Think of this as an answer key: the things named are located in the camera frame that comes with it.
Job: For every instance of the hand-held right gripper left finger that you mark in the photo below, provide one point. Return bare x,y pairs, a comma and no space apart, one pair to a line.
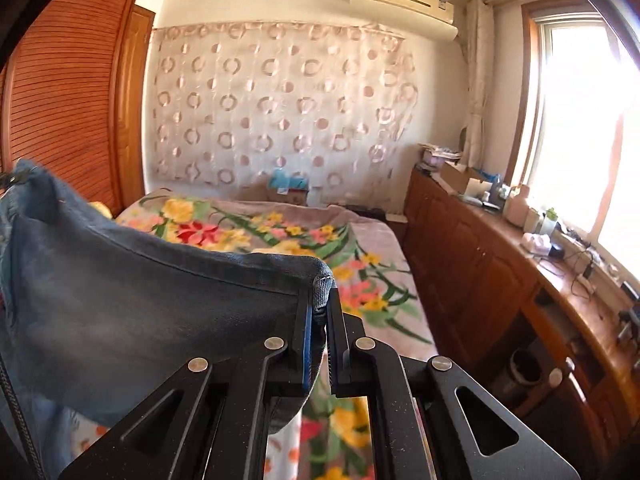
306,345

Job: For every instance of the yellow plush toy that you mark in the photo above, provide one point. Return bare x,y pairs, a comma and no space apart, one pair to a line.
101,209

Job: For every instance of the wooden framed window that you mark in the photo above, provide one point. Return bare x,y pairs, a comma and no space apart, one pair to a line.
575,135

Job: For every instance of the stack of papers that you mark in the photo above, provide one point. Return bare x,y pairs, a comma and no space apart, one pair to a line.
435,152

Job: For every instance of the long wooden cabinet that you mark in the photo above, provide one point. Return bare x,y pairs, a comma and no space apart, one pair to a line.
475,270

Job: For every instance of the small cardboard box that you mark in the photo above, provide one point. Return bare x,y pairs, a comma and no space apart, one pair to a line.
287,196

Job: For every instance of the floral blanket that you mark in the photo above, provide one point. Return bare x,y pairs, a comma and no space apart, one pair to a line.
380,270

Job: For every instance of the white air conditioner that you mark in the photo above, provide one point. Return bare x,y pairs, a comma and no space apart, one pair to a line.
400,2

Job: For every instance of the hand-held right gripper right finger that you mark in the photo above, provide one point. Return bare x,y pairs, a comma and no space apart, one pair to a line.
334,355

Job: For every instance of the dark round pot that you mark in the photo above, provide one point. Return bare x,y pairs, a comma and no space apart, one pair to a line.
525,370

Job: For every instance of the wooden louvered wardrobe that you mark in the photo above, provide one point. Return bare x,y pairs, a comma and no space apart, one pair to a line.
65,85

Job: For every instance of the beige side curtain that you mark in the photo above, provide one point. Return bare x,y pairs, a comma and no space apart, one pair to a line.
477,85

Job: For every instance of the blue denim pants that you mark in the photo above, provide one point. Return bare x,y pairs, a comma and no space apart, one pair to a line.
150,300

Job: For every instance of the pale plastic jug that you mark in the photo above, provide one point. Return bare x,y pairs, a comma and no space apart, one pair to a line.
515,207

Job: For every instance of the circle print curtain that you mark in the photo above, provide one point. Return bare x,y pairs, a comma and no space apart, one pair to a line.
280,110

